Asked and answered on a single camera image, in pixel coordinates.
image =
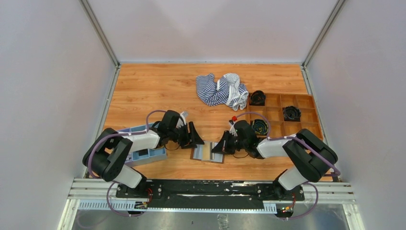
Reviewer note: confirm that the wooden compartment tray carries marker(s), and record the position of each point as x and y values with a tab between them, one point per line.
282	114

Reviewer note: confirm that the black coiled belt top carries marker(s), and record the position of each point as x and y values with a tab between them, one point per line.
257	98

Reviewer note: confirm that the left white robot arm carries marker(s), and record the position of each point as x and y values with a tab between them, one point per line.
106	157

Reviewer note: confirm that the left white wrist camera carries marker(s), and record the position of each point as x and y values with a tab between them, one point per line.
182	119

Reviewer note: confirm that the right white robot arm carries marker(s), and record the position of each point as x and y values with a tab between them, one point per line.
310	156

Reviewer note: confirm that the blue striped cloth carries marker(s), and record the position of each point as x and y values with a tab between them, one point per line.
227	90

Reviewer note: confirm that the blue plastic organizer box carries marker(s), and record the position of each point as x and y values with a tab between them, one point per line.
145	156

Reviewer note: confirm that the black coiled belt right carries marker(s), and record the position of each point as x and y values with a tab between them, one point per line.
291	113

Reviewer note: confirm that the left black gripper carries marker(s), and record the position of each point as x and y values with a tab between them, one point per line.
195	138

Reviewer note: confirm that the brown leather card holder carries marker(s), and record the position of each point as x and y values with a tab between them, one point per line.
204	153

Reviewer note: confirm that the dark patterned coiled belt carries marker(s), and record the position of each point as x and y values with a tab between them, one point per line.
260	127

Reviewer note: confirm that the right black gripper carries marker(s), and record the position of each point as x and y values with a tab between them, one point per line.
223	146

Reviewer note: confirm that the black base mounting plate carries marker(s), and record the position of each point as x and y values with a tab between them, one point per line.
209	194

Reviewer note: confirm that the black coiled belt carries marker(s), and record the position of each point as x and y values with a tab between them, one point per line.
291	113
257	98

